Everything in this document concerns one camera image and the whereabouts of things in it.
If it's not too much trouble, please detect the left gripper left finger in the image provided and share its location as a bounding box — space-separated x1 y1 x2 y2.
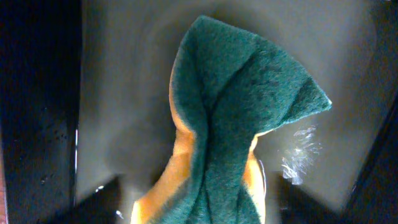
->
46 176 121 224

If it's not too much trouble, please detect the small dark sponge tray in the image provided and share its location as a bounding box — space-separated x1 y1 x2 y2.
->
1 1 397 223

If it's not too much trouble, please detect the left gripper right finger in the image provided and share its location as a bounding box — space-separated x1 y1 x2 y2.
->
276 172 341 224

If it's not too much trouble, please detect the yellow green sponge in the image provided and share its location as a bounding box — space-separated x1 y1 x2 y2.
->
131 16 331 223

